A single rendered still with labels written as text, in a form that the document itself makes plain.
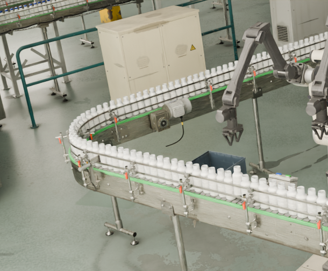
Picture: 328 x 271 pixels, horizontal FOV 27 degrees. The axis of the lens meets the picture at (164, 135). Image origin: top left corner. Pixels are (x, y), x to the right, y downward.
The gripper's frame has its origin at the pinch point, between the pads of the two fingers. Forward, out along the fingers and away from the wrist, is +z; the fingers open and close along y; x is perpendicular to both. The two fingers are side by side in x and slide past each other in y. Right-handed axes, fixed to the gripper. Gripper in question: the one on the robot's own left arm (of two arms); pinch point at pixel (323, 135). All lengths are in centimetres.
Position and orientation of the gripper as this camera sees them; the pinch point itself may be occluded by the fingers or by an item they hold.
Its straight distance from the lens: 350.2
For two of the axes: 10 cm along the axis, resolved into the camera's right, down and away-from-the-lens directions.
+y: 6.6, -3.6, 6.6
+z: 1.6, 9.2, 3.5
